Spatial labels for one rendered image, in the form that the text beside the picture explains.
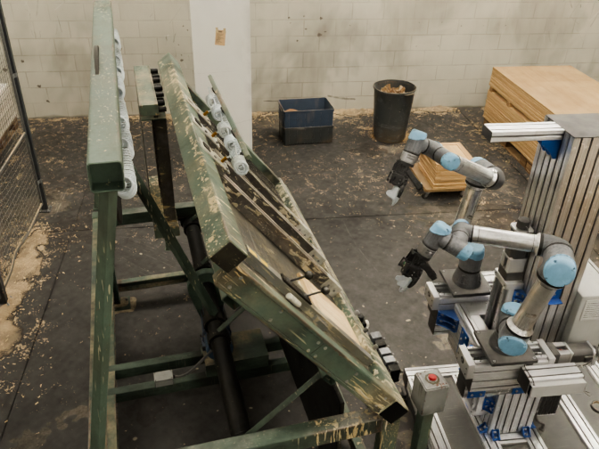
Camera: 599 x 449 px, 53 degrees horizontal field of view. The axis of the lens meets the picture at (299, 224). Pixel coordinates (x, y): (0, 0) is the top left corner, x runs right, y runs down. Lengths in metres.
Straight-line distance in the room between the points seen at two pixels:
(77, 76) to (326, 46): 3.11
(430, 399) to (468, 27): 6.20
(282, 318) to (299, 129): 5.00
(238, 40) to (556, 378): 4.54
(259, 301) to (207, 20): 4.44
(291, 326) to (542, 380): 1.27
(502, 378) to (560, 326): 0.43
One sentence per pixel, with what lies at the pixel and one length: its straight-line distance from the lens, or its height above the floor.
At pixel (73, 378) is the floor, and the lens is 4.31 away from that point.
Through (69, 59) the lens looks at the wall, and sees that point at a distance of 8.03.
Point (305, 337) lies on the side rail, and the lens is 2.35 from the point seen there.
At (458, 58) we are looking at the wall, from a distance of 8.48.
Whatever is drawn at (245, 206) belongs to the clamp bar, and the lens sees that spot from 2.86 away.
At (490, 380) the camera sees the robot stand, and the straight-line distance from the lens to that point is 3.05.
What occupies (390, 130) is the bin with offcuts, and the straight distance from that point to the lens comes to 7.28.
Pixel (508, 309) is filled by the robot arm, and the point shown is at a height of 1.27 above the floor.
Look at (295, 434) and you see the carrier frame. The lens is 2.80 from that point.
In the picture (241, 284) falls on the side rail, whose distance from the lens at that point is 2.11.
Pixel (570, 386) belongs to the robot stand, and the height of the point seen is 0.94.
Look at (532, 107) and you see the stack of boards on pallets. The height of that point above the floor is 0.69.
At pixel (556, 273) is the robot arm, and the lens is 2.52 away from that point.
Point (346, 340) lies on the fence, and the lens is 2.80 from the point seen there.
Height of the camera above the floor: 2.98
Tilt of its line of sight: 32 degrees down
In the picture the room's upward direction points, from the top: 2 degrees clockwise
